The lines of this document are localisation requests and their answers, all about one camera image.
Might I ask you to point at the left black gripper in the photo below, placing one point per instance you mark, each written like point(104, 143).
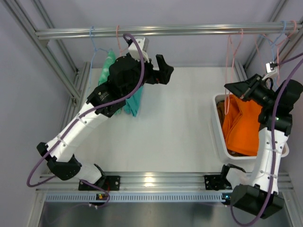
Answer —
point(154, 74)

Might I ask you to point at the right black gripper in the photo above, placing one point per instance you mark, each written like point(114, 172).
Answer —
point(249, 86)

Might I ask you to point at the brown trousers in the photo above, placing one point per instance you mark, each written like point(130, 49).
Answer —
point(221, 110)

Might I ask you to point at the pink hanger with orange trousers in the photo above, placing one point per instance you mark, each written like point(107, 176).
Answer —
point(229, 66)

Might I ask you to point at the orange trousers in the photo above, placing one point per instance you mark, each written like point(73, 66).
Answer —
point(240, 127)

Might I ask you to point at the blue hanger with brown trousers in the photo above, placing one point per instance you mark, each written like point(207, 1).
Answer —
point(274, 48)

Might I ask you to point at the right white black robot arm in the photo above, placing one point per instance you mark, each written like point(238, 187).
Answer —
point(258, 194)

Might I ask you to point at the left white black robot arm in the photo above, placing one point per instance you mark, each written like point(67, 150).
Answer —
point(125, 74)

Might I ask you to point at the teal trousers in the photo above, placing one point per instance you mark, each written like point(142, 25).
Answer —
point(133, 103)

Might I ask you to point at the green patterned trousers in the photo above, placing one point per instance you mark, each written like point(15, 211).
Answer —
point(110, 59)

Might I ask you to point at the pink hanger with teal trousers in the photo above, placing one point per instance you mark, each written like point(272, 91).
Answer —
point(121, 50)

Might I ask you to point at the blue hanger far left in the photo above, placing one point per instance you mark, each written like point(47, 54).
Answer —
point(95, 51)

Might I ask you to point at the white plastic bin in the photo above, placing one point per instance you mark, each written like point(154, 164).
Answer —
point(217, 127)

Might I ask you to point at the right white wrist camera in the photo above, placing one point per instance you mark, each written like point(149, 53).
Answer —
point(271, 70)

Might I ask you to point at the aluminium frame right posts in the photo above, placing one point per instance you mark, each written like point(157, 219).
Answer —
point(284, 10)

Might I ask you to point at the aluminium frame posts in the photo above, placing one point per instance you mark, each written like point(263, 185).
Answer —
point(76, 90)
point(284, 10)

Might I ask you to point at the aluminium frame left posts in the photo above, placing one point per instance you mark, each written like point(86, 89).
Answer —
point(76, 90)

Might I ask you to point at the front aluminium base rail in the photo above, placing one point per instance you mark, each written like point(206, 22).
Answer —
point(139, 182)

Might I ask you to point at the aluminium hanging rail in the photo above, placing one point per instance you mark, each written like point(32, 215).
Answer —
point(170, 30)

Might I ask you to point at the slotted grey cable duct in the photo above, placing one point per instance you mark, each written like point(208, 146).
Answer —
point(139, 197)

